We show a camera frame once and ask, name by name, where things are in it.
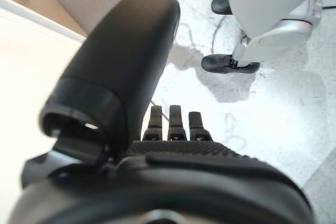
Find grey robot left leg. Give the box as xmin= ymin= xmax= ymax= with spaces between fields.
xmin=225 ymin=0 xmax=324 ymax=63

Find black shoes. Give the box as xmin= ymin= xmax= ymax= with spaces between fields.
xmin=201 ymin=54 xmax=261 ymax=74

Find black robot right foot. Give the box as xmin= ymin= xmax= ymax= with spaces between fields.
xmin=211 ymin=0 xmax=234 ymax=15

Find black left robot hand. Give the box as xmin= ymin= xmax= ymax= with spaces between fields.
xmin=10 ymin=0 xmax=316 ymax=224

